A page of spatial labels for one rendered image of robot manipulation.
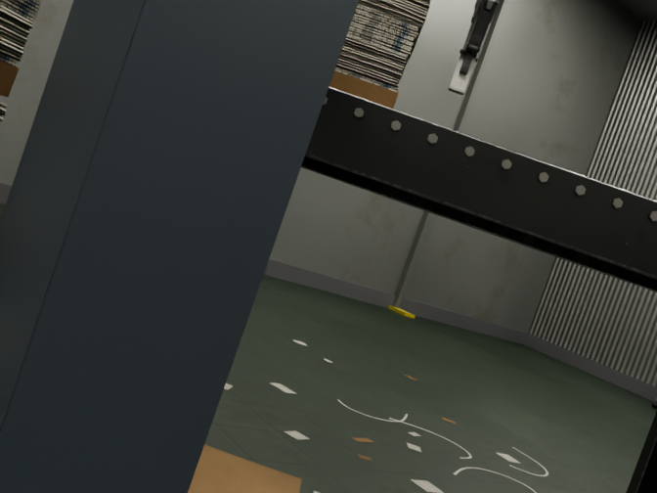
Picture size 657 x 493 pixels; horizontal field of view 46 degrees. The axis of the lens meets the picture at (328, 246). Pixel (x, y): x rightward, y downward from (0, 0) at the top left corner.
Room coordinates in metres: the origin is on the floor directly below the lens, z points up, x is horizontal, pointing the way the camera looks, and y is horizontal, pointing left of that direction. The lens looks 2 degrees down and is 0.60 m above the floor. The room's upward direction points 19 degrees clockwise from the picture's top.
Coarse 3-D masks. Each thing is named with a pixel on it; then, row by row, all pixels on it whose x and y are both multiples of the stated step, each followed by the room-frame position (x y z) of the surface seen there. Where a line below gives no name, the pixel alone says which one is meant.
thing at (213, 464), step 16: (208, 448) 1.77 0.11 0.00; (208, 464) 1.67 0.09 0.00; (224, 464) 1.70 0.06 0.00; (240, 464) 1.74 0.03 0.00; (256, 464) 1.77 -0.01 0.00; (192, 480) 1.55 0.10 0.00; (208, 480) 1.58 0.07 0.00; (224, 480) 1.61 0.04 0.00; (240, 480) 1.64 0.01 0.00; (256, 480) 1.67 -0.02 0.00; (272, 480) 1.70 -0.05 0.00; (288, 480) 1.74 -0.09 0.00
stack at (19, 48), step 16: (0, 0) 1.03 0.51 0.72; (16, 0) 1.05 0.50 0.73; (32, 0) 1.08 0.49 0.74; (0, 16) 1.04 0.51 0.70; (16, 16) 1.06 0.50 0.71; (32, 16) 1.08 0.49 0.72; (0, 32) 1.04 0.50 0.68; (16, 32) 1.07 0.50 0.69; (0, 48) 1.05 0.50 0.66; (16, 48) 1.07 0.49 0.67; (0, 112) 1.09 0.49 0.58
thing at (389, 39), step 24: (360, 0) 1.45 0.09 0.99; (384, 0) 1.45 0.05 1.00; (408, 0) 1.46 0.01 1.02; (360, 24) 1.45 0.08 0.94; (384, 24) 1.45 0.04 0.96; (408, 24) 1.45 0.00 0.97; (360, 48) 1.45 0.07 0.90; (384, 48) 1.45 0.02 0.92; (408, 48) 1.45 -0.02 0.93; (360, 72) 1.45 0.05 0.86; (384, 72) 1.45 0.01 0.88
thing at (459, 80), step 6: (462, 54) 1.49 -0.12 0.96; (462, 60) 1.48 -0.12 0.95; (474, 60) 1.48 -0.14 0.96; (456, 72) 1.48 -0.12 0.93; (468, 72) 1.48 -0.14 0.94; (456, 78) 1.48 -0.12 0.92; (462, 78) 1.48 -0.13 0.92; (468, 78) 1.48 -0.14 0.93; (450, 84) 1.49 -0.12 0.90; (456, 84) 1.48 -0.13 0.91; (462, 84) 1.48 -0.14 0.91; (456, 90) 1.48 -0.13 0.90; (462, 90) 1.48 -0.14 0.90
